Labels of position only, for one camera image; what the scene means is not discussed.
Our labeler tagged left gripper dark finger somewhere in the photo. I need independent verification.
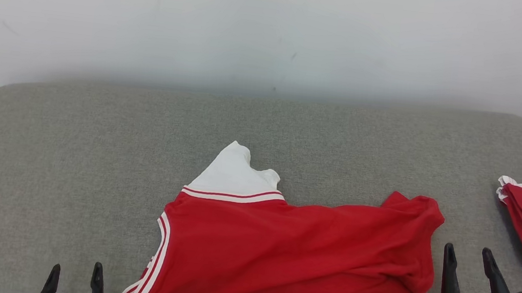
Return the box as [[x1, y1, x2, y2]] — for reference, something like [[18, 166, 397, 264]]
[[39, 262, 62, 293], [89, 262, 109, 293]]

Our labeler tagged red jersey with white sleeves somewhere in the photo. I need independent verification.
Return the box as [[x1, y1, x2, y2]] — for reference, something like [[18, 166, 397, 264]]
[[118, 129, 451, 293]]

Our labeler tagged grey fabric sofa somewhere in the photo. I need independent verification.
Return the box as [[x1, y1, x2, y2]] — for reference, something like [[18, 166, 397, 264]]
[[0, 55, 522, 293]]

